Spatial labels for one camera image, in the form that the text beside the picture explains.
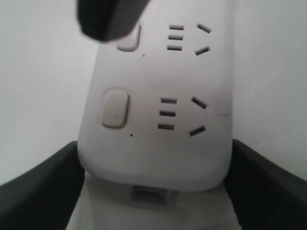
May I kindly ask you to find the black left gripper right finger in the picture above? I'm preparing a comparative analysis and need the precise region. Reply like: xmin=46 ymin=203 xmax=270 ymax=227
xmin=225 ymin=139 xmax=307 ymax=230

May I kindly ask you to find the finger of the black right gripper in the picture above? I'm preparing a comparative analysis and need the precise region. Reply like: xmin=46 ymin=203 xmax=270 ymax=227
xmin=76 ymin=0 xmax=149 ymax=43

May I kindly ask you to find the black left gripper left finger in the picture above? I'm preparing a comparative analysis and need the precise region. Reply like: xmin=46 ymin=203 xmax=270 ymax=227
xmin=0 ymin=141 xmax=85 ymax=230

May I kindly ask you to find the white five-outlet power strip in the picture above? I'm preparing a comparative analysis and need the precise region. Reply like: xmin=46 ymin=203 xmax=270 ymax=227
xmin=78 ymin=0 xmax=234 ymax=192

